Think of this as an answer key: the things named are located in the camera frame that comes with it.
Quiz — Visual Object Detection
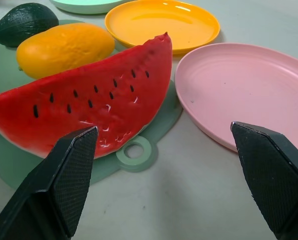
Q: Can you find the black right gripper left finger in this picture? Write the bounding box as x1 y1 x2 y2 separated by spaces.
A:
0 125 99 240

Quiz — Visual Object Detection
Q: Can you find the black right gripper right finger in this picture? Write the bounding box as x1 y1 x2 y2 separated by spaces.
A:
230 121 298 240

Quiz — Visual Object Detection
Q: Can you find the pink plate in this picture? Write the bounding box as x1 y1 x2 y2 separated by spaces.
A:
174 42 298 161

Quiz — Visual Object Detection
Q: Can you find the light green plate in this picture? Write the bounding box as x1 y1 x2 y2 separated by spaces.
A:
49 0 130 15

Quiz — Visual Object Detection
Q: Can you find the orange plate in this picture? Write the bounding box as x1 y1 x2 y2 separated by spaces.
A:
104 0 221 55

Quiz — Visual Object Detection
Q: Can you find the red watermelon slice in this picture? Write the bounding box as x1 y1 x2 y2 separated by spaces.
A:
0 31 173 160

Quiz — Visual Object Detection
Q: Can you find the green cutting board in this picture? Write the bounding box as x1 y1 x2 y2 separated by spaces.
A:
0 19 184 190

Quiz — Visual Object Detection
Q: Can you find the orange mango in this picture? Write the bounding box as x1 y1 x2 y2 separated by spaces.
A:
15 22 116 80

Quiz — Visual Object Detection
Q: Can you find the dark green avocado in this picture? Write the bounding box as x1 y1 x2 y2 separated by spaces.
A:
0 2 60 48

